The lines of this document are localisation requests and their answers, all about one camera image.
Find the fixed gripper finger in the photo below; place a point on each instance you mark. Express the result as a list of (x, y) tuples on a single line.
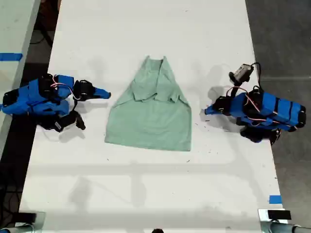
[(211, 111), (99, 96)]

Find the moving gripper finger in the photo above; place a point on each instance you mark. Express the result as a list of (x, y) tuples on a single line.
[(99, 91), (212, 106)]

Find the pale green T-shirt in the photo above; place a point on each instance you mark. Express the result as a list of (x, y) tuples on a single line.
[(150, 116)]

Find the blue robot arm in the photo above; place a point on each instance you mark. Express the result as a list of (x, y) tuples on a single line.
[(272, 109), (36, 102)]

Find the long blue tape strip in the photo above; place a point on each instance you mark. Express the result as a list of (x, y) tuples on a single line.
[(11, 56)]

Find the white side table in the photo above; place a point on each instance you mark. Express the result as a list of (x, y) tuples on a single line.
[(14, 48)]

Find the short blue tape strip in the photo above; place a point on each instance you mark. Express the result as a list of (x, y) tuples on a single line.
[(275, 199)]

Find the dark round object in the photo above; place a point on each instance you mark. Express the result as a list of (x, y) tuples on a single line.
[(157, 230)]

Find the grey metal tube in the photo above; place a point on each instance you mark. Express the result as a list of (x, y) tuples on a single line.
[(17, 228), (284, 228)]

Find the small black box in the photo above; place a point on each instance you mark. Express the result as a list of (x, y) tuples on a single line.
[(27, 217)]

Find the black camera box with label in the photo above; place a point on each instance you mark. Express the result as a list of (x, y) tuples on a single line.
[(70, 121)]

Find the grey and black camera box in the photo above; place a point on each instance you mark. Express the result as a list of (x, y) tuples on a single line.
[(241, 72)]

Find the black box on white bracket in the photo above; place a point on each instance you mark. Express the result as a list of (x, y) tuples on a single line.
[(279, 214)]

